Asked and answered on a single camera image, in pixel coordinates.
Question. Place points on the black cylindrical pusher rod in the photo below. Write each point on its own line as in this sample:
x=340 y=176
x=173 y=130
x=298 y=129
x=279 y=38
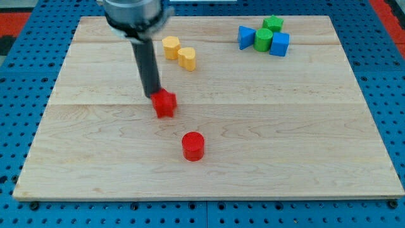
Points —
x=147 y=66

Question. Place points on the red star block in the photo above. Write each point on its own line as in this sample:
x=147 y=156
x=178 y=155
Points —
x=164 y=103

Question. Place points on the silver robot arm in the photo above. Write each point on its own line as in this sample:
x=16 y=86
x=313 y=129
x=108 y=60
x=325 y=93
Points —
x=137 y=21

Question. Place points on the yellow heart block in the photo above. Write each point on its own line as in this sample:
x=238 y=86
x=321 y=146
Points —
x=187 y=58

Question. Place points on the yellow hexagon block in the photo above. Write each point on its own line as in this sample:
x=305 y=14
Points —
x=171 y=45

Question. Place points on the blue triangle block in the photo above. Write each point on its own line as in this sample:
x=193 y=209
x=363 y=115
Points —
x=246 y=37

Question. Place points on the red cylinder block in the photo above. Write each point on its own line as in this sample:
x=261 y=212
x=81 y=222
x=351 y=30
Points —
x=193 y=146

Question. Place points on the green cylinder block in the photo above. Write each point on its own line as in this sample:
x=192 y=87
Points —
x=262 y=40

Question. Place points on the wooden board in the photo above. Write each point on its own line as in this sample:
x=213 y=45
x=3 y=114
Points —
x=275 y=128

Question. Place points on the green star block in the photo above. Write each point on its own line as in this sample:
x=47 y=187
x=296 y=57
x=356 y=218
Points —
x=273 y=23

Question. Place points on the blue cube block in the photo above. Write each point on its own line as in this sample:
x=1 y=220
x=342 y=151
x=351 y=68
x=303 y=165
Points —
x=280 y=44

